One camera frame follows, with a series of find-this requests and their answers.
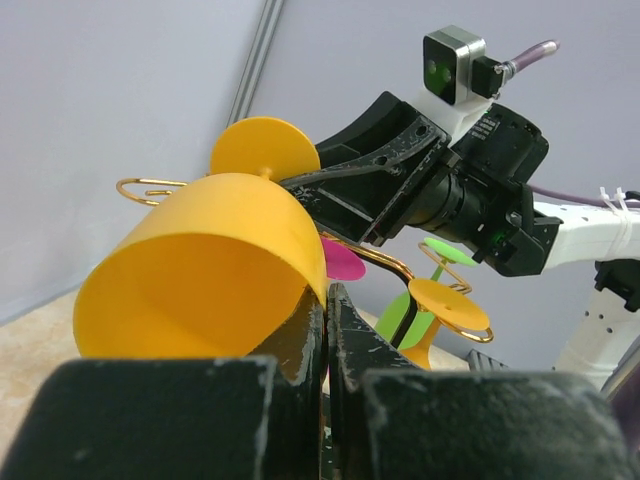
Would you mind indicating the pink wine glass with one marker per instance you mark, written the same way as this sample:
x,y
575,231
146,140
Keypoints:
x,y
342,264

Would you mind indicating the green wine glass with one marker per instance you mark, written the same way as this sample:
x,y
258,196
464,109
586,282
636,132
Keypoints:
x,y
392,318

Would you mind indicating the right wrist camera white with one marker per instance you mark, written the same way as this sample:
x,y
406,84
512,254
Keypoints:
x,y
460,82

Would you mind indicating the gold wine glass rack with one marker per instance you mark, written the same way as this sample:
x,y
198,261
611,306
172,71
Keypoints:
x,y
395,266

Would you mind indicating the orange wine glass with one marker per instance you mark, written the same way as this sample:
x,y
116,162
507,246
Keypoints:
x,y
453,310
218,263

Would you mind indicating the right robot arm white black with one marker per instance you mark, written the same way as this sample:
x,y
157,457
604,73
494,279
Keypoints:
x,y
579,268

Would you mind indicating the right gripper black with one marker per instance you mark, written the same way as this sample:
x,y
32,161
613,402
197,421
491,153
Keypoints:
x,y
390,167

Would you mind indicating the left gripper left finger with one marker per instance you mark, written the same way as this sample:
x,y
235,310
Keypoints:
x,y
256,417

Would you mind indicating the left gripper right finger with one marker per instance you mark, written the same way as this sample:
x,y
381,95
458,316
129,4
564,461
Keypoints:
x,y
393,420

